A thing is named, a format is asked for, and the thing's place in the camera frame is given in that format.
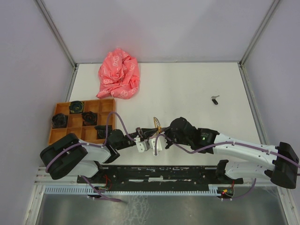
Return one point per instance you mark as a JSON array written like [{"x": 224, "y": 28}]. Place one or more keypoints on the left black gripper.
[{"x": 145, "y": 132}]

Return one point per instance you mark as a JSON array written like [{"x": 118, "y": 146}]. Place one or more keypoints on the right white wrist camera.
[{"x": 157, "y": 144}]

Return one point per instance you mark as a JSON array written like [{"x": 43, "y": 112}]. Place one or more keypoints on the black rosette middle tray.
[{"x": 89, "y": 118}]

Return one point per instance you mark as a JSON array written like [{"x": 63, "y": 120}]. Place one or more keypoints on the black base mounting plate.
[{"x": 160, "y": 178}]

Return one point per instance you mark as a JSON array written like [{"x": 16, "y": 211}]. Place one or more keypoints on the crumpled pink cloth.
[{"x": 119, "y": 75}]

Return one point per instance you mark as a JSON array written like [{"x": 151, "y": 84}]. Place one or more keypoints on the left aluminium frame post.
[{"x": 48, "y": 19}]

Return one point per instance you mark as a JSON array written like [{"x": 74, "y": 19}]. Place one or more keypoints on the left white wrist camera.
[{"x": 142, "y": 145}]

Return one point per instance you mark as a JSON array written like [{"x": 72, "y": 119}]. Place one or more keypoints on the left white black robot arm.
[{"x": 73, "y": 156}]

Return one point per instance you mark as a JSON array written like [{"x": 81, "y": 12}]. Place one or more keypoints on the keyring bunch with colourful tags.
[{"x": 157, "y": 125}]

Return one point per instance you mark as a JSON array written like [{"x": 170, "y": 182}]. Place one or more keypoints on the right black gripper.
[{"x": 169, "y": 144}]

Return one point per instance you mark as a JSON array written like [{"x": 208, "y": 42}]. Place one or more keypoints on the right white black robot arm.
[{"x": 278, "y": 164}]

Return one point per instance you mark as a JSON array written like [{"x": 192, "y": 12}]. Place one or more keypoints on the black rosette left tray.
[{"x": 59, "y": 121}]

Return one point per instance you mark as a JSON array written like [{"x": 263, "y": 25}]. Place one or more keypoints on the key with black fob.
[{"x": 214, "y": 99}]

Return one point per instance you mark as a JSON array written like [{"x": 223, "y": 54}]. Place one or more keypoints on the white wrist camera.
[
  {"x": 142, "y": 145},
  {"x": 157, "y": 144}
]

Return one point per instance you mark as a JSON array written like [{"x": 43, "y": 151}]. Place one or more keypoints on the aluminium frame post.
[
  {"x": 259, "y": 31},
  {"x": 48, "y": 19}
]

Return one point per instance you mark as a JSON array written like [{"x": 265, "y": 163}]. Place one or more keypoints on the right aluminium frame post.
[{"x": 259, "y": 31}]

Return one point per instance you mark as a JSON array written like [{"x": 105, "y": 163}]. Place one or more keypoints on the black rosette top tray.
[{"x": 76, "y": 107}]

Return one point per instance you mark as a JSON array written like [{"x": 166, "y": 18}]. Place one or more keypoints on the wooden compartment tray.
[{"x": 75, "y": 122}]

